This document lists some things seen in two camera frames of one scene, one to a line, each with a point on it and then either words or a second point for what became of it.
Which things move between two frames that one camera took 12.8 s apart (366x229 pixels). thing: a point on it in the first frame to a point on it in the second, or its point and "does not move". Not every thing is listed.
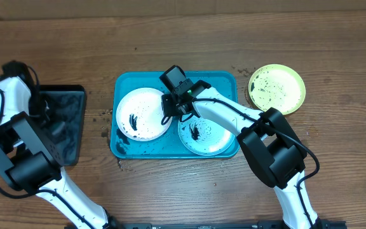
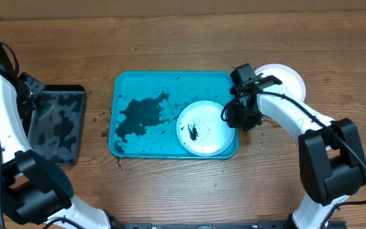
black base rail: [261, 224] does not move
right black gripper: [170, 106] to [237, 115]
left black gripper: [47, 100] to [31, 105]
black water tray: [67, 103] does not move
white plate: [139, 114] to [293, 83]
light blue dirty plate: [204, 137] does not move
